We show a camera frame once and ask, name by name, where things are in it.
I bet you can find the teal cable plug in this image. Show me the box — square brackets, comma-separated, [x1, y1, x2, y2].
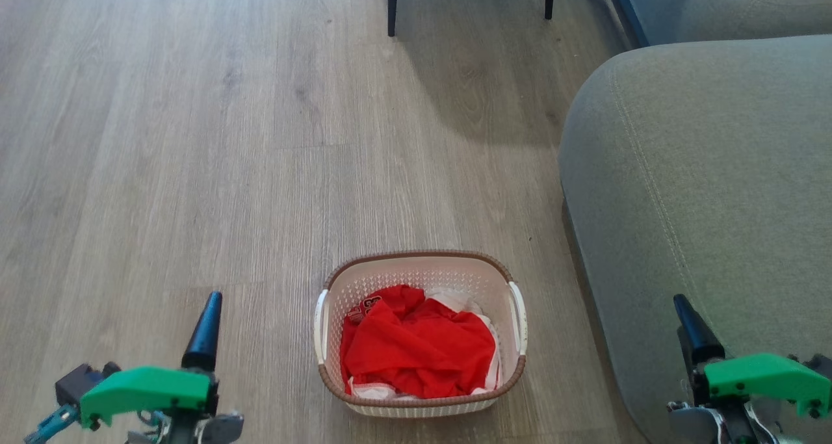
[24, 403, 80, 444]

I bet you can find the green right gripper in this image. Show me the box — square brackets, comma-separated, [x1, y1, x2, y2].
[666, 293, 832, 444]

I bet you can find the red garment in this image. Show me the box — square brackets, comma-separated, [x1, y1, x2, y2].
[339, 285, 498, 400]

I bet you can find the white laundry basket brown rim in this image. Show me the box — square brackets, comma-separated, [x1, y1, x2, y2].
[314, 250, 528, 419]

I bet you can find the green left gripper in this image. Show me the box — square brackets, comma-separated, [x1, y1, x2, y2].
[79, 291, 245, 444]

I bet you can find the grey sofa with blue base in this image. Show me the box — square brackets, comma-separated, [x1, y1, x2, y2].
[599, 0, 832, 48]

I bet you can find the grey fabric sofa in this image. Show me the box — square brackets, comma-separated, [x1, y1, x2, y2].
[558, 34, 832, 444]

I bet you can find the white garment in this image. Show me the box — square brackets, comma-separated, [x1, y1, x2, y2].
[348, 287, 503, 402]

